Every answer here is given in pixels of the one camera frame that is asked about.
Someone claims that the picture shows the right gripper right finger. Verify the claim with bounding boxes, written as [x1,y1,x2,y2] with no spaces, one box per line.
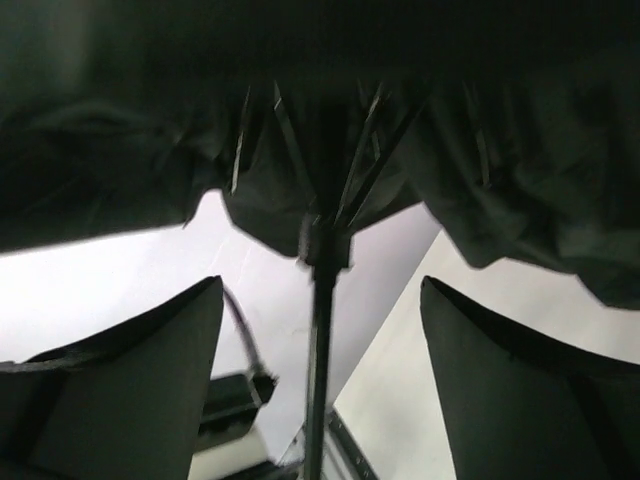
[420,276,639,480]

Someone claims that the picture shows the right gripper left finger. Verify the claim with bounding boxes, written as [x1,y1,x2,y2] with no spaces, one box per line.
[1,277,223,479]

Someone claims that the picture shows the pink folding umbrella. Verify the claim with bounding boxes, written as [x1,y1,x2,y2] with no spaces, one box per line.
[1,1,639,479]

